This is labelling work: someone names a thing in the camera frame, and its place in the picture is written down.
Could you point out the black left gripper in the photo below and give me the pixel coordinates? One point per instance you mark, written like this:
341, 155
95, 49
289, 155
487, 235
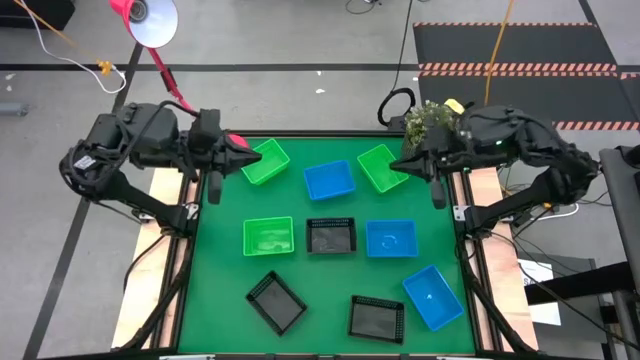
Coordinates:
215, 162

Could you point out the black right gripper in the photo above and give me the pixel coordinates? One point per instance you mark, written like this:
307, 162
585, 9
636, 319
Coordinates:
439, 165

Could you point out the green plastic basket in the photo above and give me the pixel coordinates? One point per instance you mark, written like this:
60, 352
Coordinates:
265, 161
382, 169
268, 237

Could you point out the blue plastic basket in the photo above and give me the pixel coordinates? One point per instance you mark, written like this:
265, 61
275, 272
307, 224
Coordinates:
391, 239
433, 297
329, 180

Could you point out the black plastic basket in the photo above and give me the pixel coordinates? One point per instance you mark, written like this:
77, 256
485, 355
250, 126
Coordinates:
376, 320
276, 303
331, 237

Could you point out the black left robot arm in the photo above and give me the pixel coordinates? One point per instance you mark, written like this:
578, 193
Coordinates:
145, 130

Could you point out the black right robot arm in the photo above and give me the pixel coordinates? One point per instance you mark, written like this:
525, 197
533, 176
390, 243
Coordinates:
505, 135

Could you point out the potted green plant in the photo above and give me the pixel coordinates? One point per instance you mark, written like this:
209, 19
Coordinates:
425, 120

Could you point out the yellow tag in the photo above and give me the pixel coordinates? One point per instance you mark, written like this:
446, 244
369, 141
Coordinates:
454, 105

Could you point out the wooden side board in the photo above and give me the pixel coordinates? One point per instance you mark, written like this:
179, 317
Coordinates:
132, 300
500, 250

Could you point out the green table mat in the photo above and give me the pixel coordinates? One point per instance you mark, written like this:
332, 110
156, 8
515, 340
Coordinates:
325, 275

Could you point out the black hazard-striped floor mat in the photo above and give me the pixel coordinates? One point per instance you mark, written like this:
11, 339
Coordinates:
550, 45
550, 97

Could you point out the red desk lamp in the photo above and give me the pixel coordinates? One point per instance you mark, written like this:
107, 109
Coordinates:
150, 30

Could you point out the white paper sheet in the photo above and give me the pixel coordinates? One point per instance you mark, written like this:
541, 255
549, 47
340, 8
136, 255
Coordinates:
545, 312

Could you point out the grey cylinder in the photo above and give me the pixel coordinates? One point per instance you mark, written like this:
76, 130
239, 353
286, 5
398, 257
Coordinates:
12, 109

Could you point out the black box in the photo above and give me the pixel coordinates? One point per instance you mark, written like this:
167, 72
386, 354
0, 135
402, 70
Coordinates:
35, 12

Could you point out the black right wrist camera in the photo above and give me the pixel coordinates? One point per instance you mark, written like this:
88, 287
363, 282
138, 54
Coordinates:
450, 137

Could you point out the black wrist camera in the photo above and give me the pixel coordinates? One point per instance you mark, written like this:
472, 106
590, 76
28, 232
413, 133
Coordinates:
450, 137
209, 127

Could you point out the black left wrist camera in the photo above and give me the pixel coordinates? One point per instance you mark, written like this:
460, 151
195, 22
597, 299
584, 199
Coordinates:
209, 127

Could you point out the black table frame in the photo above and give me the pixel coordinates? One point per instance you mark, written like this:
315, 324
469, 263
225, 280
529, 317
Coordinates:
325, 133

